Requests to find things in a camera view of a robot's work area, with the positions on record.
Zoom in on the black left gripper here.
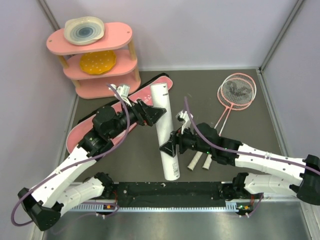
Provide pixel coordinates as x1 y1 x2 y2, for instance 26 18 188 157
108 97 166 140

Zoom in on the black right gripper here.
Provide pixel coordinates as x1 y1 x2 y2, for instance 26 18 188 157
160 122 213 157

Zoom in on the pink racket bag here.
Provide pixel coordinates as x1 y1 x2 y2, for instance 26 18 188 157
66 73 174 154

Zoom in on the white shuttlecock tube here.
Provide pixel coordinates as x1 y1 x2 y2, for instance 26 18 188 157
150 83 180 181

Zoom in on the pink badminton racket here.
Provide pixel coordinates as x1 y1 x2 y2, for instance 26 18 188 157
202 72 258 170
187 77 251 172

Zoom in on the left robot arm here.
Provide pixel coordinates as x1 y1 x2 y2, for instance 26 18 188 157
17 99 166 231

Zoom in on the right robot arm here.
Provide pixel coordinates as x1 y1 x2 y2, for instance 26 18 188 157
159 122 320 206

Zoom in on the pink three-tier wooden shelf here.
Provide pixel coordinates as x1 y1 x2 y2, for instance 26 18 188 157
46 22 141 99

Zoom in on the yellow dotted plate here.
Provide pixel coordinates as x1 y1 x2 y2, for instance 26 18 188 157
79 50 117 75

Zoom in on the white blue ceramic bowl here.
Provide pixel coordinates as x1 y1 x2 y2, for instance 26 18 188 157
63 16 105 46

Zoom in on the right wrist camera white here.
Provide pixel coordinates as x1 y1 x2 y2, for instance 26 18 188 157
175 110 191 135

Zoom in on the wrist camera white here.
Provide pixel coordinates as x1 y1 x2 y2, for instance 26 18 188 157
175 110 191 135
116 84 132 107

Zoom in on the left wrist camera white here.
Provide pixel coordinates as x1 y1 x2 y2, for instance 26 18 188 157
116 84 132 107

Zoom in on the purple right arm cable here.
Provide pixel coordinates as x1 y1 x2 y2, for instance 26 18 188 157
183 96 320 176

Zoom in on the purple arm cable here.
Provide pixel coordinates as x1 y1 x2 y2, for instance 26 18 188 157
11 83 131 228
183 96 320 176

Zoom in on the grey slotted cable duct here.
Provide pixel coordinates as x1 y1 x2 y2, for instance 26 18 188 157
67 201 241 213

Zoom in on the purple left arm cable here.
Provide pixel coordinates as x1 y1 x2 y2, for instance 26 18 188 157
11 83 131 228

